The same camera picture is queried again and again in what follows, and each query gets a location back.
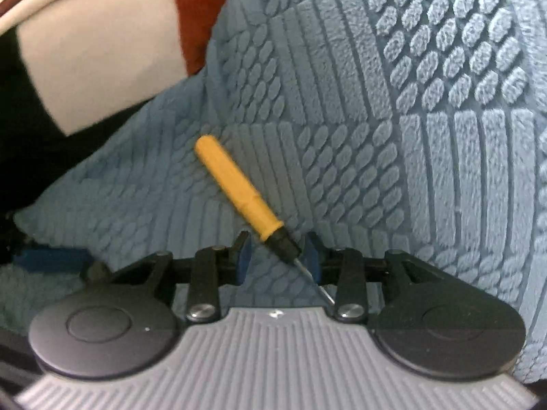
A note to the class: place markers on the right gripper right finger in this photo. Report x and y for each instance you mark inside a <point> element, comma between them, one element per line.
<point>343,268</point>

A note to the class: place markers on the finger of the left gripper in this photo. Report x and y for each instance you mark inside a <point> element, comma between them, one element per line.
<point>54,260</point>

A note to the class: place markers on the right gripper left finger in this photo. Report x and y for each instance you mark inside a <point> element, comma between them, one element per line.
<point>212,268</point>

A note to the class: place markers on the yellow handle screwdriver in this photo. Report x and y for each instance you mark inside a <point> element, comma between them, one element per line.
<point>251,206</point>

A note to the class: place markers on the blue textured chair cover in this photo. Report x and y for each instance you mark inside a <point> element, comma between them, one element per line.
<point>380,124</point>

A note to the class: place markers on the red white striped blanket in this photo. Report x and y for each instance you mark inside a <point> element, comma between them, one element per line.
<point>88,60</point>

